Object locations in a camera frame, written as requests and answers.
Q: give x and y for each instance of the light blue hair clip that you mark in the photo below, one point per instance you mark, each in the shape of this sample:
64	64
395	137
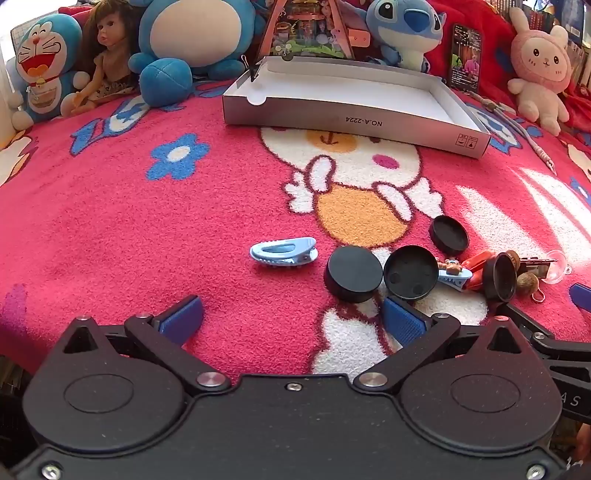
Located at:
281	251

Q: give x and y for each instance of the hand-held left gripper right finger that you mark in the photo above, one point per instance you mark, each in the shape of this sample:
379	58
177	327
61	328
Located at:
404	318

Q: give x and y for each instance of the person's right hand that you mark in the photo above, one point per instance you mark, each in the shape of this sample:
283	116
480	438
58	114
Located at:
582	443

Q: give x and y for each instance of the pink rabbit plush toy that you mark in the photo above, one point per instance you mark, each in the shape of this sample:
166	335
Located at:
540	60

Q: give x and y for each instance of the black round lid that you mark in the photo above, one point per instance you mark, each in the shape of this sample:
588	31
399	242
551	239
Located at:
411	272
501	277
353	272
449	233

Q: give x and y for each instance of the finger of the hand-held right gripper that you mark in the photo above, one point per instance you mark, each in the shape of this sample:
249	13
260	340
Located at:
549	339
581	297

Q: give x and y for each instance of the round blue plush toy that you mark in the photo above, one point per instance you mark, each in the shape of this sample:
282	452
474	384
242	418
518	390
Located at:
194	27

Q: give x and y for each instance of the black binder clip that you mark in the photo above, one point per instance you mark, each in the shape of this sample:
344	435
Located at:
533	264
254	74

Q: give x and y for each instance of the tan nut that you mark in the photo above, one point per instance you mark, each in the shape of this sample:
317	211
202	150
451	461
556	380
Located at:
526	282

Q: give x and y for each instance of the blue alien plush toy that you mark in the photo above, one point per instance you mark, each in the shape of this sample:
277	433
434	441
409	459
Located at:
406	23

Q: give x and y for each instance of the red clip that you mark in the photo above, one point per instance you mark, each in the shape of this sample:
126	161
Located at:
480	261

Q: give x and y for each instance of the brown-haired doll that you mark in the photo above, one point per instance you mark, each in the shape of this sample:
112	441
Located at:
108	37

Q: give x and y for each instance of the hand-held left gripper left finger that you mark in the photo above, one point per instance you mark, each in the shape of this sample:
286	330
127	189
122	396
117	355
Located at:
182	316

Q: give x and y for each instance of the clear suction cup hook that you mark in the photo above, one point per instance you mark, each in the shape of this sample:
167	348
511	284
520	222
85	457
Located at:
554	267

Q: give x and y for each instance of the white cardboard box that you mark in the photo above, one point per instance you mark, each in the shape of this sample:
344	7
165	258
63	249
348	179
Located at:
346	83

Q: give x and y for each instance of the row of books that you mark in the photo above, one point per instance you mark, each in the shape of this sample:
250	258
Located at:
581	46

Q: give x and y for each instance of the blue robot cat plush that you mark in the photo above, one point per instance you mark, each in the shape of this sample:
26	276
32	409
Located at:
44	55

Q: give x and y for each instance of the blue bear hair clip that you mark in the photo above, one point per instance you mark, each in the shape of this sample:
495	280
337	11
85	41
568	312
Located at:
455	276

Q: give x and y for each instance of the pink triangular toy house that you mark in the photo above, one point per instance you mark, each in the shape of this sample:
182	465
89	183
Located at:
304	27

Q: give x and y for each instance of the black smartphone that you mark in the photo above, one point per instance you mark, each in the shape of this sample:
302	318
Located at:
464	55

